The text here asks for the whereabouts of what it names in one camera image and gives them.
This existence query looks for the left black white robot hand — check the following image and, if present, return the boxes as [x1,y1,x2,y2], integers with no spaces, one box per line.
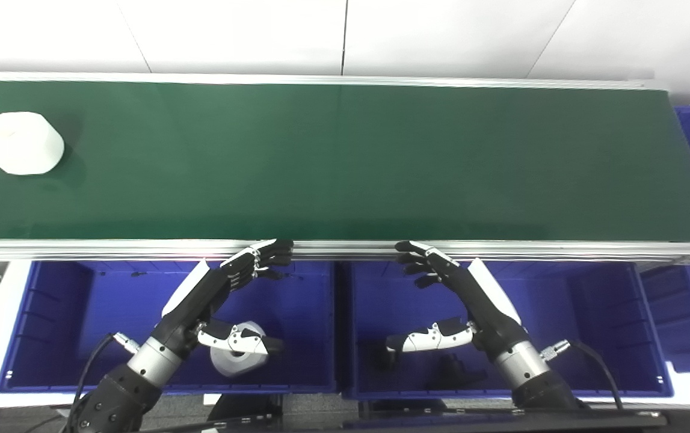
[153,239,294,357]

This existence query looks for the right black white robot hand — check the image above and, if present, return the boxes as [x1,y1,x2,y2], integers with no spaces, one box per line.
[386,241,531,357]

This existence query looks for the white cylindrical plastic part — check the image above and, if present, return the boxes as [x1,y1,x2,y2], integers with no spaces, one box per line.
[0,111,65,176]
[210,321,268,378]

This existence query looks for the green conveyor belt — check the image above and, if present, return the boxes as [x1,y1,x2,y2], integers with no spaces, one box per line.
[0,71,690,283]
[0,81,690,242]

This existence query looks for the black robot torso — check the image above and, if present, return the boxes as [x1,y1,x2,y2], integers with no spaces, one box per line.
[140,393,690,433]

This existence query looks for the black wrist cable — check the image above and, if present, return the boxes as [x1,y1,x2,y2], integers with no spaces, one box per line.
[539,339,626,411]
[73,333,141,417]

